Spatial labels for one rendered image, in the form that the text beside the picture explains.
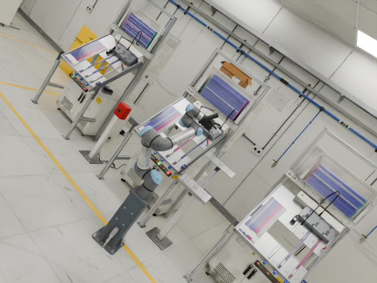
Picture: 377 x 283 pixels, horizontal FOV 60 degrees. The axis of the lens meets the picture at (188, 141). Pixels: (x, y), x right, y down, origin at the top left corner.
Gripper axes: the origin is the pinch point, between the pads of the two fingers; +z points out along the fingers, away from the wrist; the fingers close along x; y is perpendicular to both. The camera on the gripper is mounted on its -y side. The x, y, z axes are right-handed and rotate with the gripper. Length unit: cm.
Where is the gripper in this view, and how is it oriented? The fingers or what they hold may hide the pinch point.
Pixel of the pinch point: (221, 129)
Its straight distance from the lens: 276.4
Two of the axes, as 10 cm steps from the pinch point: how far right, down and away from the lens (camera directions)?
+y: -6.1, 6.9, 3.9
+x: -0.6, 4.5, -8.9
